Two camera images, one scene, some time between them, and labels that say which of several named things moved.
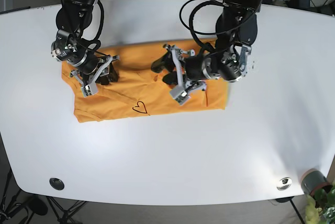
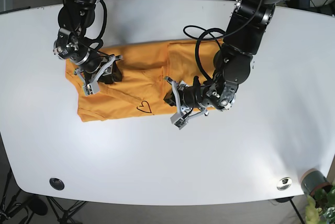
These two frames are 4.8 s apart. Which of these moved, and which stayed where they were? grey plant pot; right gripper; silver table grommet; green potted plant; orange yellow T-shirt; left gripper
Moved: right gripper; orange yellow T-shirt
Stayed: silver table grommet; left gripper; green potted plant; grey plant pot
